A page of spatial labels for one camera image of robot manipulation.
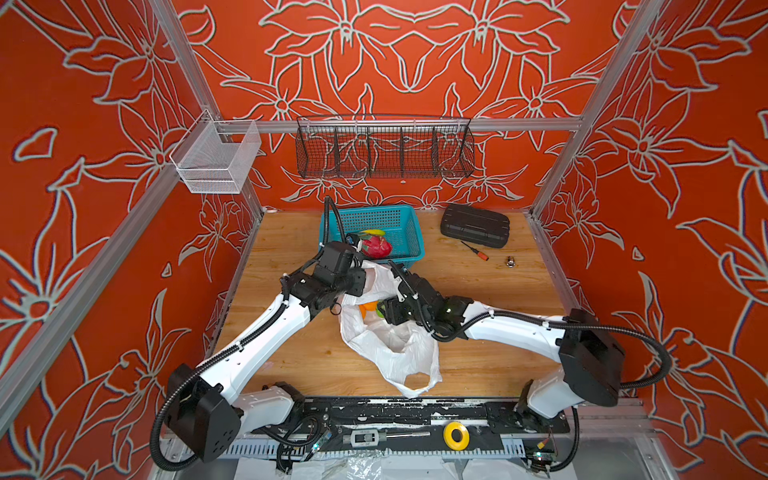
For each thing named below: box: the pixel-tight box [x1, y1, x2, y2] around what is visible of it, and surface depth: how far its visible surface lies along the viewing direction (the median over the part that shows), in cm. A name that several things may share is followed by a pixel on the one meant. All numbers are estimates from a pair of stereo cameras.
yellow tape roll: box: [443, 421, 470, 451], surface depth 71 cm
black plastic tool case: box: [440, 204, 510, 249], surface depth 109 cm
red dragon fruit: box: [362, 235, 393, 259], surface depth 102 cm
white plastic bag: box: [339, 260, 443, 398], surface depth 76 cm
